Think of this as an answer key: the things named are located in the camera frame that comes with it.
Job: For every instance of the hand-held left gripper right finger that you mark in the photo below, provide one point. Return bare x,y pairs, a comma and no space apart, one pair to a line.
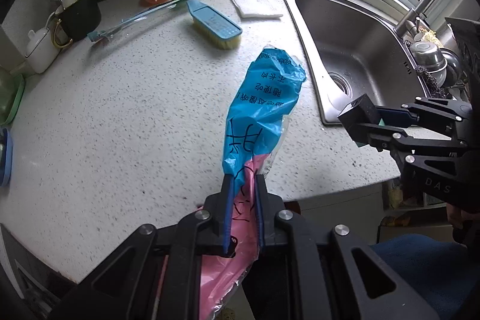
260,226

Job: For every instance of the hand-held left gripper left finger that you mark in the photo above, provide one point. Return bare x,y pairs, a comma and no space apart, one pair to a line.
226,226

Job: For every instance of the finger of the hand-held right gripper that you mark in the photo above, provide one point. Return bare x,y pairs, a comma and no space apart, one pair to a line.
393,116
397,141

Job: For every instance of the black green charger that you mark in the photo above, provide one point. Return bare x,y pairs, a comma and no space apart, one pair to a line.
358,113

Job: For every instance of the pink plastic wrapper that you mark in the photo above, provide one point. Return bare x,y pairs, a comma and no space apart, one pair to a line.
221,286

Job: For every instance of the long blue plastic wrapper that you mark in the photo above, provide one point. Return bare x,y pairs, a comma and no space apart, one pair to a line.
258,106

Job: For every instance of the white napkin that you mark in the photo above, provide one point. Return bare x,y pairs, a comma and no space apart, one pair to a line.
257,4

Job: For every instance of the blue scrubbing brush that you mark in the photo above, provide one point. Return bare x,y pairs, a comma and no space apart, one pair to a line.
215,23

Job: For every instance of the packaged toothbrush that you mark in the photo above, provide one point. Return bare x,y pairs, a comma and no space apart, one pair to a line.
150,12

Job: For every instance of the person's right hand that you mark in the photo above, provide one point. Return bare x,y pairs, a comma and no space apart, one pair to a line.
456,219

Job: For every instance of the dark steel wool scrubber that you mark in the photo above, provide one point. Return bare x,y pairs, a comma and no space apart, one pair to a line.
431,81

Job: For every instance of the sink drain strainer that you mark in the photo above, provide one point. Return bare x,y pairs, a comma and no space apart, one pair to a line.
340,83

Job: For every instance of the dark steel bowl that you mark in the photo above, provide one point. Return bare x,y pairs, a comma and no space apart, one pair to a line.
452,66

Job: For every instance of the stainless steel sink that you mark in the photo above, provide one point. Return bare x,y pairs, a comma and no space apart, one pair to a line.
356,38

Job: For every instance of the yellow dish cloth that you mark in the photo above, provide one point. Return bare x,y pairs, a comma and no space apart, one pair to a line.
426,35

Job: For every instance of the person's blue jeans leg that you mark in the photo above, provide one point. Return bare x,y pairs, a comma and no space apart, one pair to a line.
420,267

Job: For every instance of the blue saucer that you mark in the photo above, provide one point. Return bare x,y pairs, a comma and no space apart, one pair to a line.
5,158

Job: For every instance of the green tray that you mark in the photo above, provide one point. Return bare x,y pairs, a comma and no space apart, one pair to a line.
17,98

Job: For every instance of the black mug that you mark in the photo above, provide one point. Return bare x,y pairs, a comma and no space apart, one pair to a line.
80,19

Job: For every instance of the white lidded pot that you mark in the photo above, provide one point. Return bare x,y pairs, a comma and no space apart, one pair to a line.
41,51

